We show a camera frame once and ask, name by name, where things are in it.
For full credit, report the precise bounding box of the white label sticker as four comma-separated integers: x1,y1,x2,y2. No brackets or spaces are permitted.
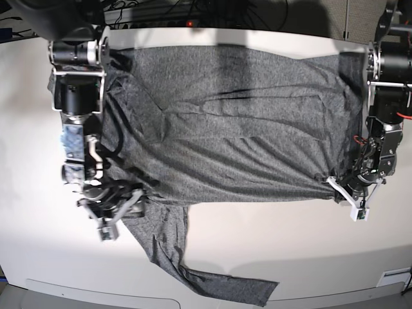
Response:
377,267,411,288

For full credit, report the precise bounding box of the grey long-sleeve T-shirt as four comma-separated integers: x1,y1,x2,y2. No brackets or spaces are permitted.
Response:
100,45,364,306

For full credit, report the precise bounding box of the power strip with red light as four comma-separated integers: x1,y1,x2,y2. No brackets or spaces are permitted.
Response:
104,9,248,30

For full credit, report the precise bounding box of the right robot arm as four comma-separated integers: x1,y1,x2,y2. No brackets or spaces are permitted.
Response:
9,1,145,224

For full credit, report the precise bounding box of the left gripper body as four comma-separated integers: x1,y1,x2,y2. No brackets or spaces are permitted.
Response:
337,171,385,196

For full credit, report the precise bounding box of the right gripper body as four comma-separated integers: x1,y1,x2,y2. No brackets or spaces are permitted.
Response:
77,182,147,220

